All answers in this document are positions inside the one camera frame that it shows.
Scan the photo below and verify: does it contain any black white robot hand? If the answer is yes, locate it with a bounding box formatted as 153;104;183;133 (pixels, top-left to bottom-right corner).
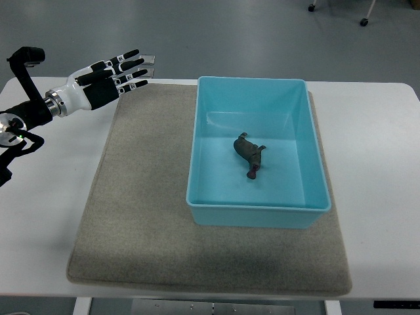
44;49;148;117

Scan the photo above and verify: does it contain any brown toy hippo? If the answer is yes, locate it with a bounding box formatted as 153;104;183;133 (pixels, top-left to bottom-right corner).
233;132;266;180

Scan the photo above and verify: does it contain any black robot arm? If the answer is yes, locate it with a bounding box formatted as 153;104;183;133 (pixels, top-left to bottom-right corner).
1;47;53;185

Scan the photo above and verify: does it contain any blue plastic box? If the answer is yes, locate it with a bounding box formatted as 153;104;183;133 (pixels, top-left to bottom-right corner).
186;76;331;229

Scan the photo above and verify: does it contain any lower floor outlet plate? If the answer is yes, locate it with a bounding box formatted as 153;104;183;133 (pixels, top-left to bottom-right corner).
138;68;154;78

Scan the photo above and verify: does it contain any floor outlet plate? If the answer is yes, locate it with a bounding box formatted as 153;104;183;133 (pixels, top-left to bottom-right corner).
138;68;154;78
139;54;155;65

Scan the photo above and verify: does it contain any upper floor outlet plate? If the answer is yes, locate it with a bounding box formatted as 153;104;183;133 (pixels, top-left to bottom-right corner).
139;54;155;65

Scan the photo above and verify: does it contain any grey felt mat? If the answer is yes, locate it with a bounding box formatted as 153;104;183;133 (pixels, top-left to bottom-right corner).
67;84;352;296

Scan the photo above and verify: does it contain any right caster wheel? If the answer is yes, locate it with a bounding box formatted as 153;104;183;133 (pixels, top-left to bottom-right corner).
360;18;368;27

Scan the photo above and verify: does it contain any white cart leg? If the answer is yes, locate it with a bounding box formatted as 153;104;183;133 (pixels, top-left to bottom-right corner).
365;0;377;20

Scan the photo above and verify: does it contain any black table control panel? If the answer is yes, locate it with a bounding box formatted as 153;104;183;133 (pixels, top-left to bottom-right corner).
373;300;420;310

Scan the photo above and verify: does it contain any grey metal table frame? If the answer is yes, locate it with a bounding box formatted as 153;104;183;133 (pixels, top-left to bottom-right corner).
131;299;296;315

